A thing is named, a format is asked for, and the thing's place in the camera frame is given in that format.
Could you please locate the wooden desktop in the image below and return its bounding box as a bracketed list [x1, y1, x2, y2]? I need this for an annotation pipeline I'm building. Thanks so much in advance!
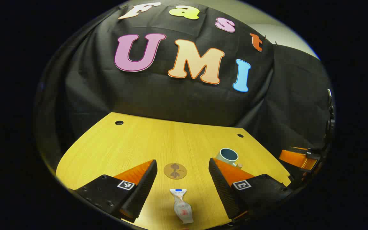
[56, 112, 291, 230]

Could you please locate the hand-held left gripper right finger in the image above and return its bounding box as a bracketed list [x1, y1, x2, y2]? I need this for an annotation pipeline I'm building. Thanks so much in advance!
[208, 157, 295, 221]

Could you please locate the black backdrop cloth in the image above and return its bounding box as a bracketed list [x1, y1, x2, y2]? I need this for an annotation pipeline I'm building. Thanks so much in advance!
[35, 0, 335, 173]

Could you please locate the round brown coaster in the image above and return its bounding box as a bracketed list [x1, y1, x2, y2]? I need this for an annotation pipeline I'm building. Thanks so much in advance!
[164, 163, 187, 180]

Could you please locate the pale blue cup wooden handle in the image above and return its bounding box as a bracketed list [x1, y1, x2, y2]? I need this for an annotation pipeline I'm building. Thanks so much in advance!
[216, 148, 243, 169]

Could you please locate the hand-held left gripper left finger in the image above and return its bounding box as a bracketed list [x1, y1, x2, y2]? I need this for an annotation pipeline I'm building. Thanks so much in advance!
[67, 159, 158, 223]

